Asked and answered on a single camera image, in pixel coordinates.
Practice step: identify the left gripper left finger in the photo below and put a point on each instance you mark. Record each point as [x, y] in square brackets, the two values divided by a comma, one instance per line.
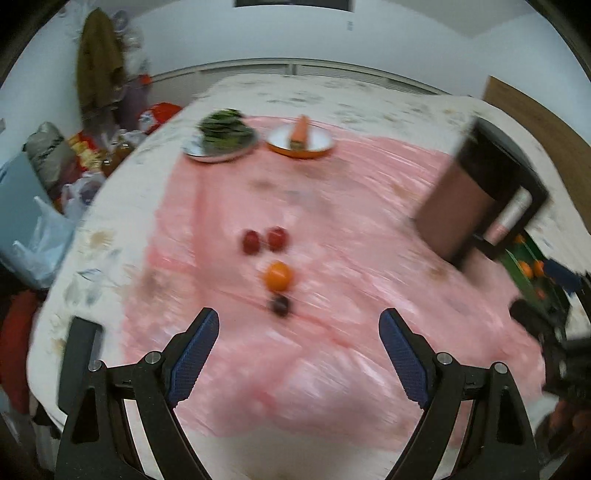
[97, 442]

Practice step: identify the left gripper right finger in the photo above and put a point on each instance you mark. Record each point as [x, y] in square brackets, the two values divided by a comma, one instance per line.
[498, 442]

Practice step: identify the dark plum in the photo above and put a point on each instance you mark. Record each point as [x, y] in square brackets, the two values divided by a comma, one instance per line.
[280, 305]

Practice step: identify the orange fruit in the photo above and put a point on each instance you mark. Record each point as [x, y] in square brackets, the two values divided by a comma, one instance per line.
[278, 277]

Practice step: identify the red tomato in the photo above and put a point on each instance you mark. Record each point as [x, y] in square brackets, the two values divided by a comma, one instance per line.
[277, 239]
[251, 242]

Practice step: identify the black phone on bed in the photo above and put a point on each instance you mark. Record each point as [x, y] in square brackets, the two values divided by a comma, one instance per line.
[83, 346]

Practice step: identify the green tray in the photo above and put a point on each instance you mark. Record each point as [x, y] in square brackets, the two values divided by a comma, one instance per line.
[524, 262]

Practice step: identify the floral bed quilt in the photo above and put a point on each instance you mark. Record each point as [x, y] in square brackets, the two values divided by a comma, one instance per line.
[111, 240]

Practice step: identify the white plastic bag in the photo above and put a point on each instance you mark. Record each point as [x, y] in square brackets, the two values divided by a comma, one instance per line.
[39, 260]

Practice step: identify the pink plastic sheet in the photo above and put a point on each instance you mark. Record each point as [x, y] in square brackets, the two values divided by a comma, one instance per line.
[354, 251]

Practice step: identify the wooden headboard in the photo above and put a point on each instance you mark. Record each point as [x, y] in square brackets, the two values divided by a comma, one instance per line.
[569, 152]

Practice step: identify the plate of green vegetables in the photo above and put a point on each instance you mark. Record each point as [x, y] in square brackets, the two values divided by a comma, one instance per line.
[221, 136]

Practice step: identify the orange bowl with carrot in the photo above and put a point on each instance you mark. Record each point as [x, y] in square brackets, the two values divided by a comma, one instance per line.
[300, 140]

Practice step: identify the olive hanging jacket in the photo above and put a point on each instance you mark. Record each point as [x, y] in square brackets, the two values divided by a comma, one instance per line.
[100, 64]

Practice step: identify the dark window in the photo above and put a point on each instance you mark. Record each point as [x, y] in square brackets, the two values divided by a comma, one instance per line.
[340, 5]

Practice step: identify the brown mug with black handle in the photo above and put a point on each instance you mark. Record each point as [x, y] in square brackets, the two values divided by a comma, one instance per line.
[484, 176]

